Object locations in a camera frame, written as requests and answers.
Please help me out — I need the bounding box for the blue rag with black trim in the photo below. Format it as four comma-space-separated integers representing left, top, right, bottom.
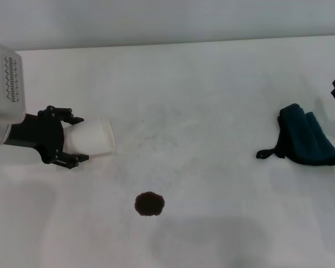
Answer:
256, 103, 335, 167

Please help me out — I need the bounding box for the white paper cup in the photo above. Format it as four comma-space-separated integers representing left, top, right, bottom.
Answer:
62, 116, 118, 156

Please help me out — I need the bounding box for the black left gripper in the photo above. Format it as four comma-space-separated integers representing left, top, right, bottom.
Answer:
4, 105, 90, 170

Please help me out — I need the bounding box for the silver vented camera box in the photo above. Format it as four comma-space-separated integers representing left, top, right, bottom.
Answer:
0, 40, 27, 125

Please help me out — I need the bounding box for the black water stain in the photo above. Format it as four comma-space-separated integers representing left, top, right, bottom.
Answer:
134, 191, 166, 217

